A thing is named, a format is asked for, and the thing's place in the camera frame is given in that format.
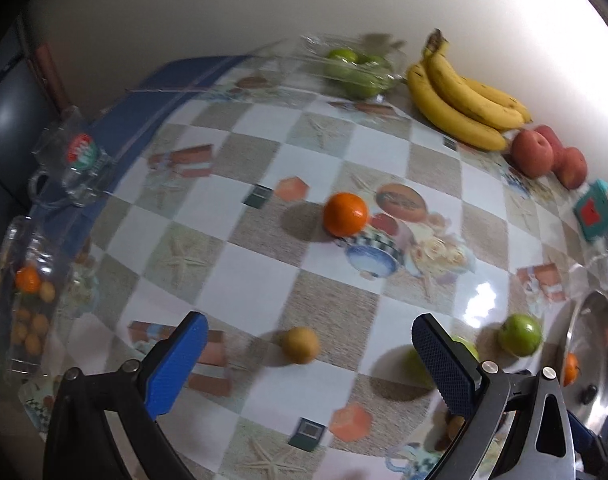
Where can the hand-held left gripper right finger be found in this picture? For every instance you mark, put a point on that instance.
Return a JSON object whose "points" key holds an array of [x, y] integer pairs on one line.
{"points": [[444, 360]]}

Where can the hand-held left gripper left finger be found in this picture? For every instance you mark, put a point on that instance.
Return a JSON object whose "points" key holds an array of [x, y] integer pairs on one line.
{"points": [[176, 360]]}

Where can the green oval fruit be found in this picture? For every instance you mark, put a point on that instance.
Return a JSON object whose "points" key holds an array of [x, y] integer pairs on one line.
{"points": [[416, 367], [520, 334]]}

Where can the small tan longan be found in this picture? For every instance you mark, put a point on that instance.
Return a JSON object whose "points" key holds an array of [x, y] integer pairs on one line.
{"points": [[300, 345], [454, 427]]}

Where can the orange tangerine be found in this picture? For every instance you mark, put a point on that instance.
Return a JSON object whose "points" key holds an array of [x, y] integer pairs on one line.
{"points": [[570, 367], [345, 214]]}

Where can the round stainless steel pan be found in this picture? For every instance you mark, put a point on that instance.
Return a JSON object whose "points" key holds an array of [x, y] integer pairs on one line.
{"points": [[591, 320]]}

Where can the clear glass jar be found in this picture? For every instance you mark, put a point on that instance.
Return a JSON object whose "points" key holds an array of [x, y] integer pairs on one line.
{"points": [[33, 300]]}

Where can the teal plastic box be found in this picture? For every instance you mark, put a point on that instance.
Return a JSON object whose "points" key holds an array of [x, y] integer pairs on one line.
{"points": [[591, 212]]}

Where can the clear glass mug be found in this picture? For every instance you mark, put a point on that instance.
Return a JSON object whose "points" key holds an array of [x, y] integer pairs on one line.
{"points": [[78, 160]]}

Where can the red apples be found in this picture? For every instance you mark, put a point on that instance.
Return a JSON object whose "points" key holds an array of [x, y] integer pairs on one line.
{"points": [[532, 154]]}

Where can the red apple right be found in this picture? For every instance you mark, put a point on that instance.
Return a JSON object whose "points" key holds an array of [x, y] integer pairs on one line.
{"points": [[571, 167]]}

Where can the red apple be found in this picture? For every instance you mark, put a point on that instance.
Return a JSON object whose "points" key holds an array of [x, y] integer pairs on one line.
{"points": [[551, 136], [571, 167]]}

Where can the red apple middle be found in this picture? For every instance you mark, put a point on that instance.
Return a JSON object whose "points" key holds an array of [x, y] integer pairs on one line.
{"points": [[551, 136]]}

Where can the yellow banana bunch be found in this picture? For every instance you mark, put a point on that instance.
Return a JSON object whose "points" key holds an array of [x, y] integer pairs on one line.
{"points": [[449, 105]]}

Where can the clear bag of green fruit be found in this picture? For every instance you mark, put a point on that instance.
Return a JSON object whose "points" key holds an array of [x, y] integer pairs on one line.
{"points": [[356, 80]]}

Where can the brown wooden post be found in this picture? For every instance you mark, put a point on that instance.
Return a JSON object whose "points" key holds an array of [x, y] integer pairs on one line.
{"points": [[48, 75]]}

